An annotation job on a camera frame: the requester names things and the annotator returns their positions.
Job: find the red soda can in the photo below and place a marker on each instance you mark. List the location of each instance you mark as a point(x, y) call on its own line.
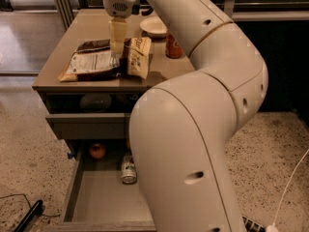
point(172, 49)

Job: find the grey round object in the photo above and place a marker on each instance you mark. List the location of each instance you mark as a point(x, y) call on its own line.
point(95, 102)

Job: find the beige drawer cabinet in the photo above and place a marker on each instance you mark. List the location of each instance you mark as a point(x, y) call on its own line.
point(64, 97)

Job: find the red apple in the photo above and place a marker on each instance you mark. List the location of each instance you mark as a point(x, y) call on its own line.
point(97, 151)

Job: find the black floor tool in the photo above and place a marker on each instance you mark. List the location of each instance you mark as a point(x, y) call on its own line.
point(35, 210)

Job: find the white bowl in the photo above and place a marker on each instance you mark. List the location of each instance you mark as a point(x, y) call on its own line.
point(154, 27)

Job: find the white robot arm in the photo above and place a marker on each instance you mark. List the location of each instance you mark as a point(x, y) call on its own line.
point(179, 128)

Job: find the grey open middle drawer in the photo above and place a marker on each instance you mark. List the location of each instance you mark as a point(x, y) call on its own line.
point(97, 200)

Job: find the black power strip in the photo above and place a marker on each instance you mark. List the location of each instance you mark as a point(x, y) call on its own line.
point(252, 226)

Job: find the brown chip bag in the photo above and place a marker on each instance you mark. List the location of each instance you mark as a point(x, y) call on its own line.
point(91, 61)

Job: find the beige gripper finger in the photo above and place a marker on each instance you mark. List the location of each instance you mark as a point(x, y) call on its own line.
point(117, 27)

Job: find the orange fruit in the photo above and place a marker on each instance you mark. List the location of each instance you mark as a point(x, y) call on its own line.
point(128, 144)

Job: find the grey top drawer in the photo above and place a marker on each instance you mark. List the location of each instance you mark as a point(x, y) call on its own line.
point(89, 125)

